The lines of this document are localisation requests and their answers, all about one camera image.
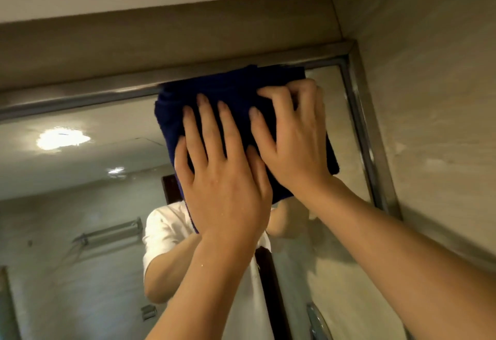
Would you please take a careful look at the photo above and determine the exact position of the person's left hand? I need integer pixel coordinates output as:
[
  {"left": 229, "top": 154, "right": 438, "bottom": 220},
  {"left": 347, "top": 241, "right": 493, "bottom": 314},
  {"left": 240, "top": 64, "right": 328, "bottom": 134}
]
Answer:
[{"left": 173, "top": 93, "right": 273, "bottom": 247}]

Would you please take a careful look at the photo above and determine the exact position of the person's right hand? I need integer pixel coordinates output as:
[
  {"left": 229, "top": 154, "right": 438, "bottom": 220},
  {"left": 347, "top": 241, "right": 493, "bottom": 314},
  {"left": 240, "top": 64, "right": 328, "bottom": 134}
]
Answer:
[{"left": 249, "top": 78, "right": 334, "bottom": 201}]

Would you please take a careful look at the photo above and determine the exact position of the blue microfibre cloth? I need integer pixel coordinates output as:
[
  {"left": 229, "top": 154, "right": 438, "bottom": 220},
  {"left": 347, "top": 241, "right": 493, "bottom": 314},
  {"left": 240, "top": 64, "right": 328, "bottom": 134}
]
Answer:
[{"left": 154, "top": 64, "right": 340, "bottom": 234}]

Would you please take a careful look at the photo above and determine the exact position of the silver framed wall mirror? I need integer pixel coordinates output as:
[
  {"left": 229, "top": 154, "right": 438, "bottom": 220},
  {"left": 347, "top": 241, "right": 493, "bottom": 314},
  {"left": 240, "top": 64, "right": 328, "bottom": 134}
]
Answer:
[{"left": 0, "top": 40, "right": 404, "bottom": 340}]

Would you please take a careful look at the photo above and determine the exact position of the person's right forearm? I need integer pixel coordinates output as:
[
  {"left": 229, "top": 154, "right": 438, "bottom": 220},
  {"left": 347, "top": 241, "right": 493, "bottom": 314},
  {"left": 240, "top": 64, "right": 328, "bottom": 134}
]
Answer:
[{"left": 302, "top": 175, "right": 496, "bottom": 340}]

